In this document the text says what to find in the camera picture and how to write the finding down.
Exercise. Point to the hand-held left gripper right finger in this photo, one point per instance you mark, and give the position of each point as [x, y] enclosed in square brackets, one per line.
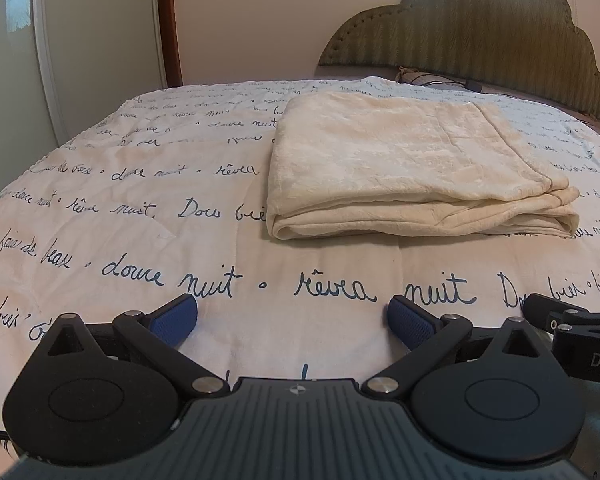
[410, 322]

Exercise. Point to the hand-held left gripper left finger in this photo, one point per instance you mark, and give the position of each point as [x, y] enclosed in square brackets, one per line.
[177, 320]

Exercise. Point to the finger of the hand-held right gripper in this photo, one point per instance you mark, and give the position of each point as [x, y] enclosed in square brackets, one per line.
[542, 307]

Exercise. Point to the cream blanket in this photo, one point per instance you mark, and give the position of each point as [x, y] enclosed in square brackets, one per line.
[395, 160]

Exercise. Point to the white script-printed quilt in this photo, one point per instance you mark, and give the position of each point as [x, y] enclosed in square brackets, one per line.
[130, 220]

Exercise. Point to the patterned pillow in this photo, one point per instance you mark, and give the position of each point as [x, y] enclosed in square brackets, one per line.
[430, 76]

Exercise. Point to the white flower-decorated wardrobe door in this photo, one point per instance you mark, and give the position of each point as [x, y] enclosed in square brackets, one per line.
[95, 45]

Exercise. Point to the green padded headboard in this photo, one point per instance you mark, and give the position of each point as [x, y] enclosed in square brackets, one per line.
[480, 25]

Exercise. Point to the brown wooden door frame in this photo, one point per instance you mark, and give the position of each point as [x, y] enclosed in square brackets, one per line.
[169, 25]

